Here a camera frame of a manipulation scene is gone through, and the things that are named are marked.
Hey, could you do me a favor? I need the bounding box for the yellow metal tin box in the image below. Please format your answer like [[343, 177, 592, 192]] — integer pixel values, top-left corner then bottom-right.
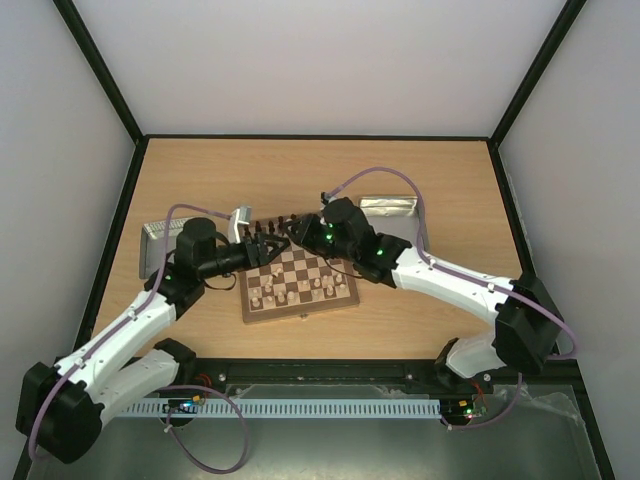
[[358, 196, 429, 251]]

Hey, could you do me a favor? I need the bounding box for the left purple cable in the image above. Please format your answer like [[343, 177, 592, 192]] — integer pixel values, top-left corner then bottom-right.
[[27, 203, 250, 474]]

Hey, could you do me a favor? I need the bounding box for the black mounting rail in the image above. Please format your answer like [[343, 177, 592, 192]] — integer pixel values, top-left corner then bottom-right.
[[189, 357, 581, 396]]

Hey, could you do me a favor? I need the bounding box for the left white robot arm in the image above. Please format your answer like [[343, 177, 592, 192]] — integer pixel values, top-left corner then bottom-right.
[[16, 217, 290, 463]]

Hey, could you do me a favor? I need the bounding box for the black enclosure frame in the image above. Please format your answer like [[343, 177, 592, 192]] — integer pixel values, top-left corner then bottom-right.
[[9, 0, 621, 480]]

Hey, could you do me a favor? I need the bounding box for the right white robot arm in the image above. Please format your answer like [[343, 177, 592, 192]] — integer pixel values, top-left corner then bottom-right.
[[281, 198, 561, 392]]

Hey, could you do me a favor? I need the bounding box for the wooden chess board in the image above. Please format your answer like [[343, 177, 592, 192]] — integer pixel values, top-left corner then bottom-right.
[[238, 244, 360, 324]]

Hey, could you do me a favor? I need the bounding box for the light blue cable duct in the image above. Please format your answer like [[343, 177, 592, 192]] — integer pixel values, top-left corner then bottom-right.
[[120, 398, 441, 419]]

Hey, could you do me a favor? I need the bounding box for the dark chess pieces row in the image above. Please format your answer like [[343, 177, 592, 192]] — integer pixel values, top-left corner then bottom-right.
[[242, 214, 298, 238]]

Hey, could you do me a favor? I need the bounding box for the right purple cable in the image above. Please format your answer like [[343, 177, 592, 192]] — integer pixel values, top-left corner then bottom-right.
[[324, 168, 581, 432]]

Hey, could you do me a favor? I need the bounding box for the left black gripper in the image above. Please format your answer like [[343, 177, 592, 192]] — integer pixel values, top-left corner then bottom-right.
[[199, 232, 289, 280]]

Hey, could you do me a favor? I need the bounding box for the white piece front row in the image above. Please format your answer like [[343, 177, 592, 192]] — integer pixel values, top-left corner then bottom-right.
[[275, 292, 297, 306]]

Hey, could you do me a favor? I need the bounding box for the purple cable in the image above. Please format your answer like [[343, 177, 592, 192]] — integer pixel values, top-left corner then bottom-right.
[[324, 168, 581, 432], [27, 203, 250, 474]]

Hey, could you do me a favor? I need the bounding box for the silver metal tin lid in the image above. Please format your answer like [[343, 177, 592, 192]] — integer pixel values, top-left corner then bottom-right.
[[138, 217, 189, 279]]

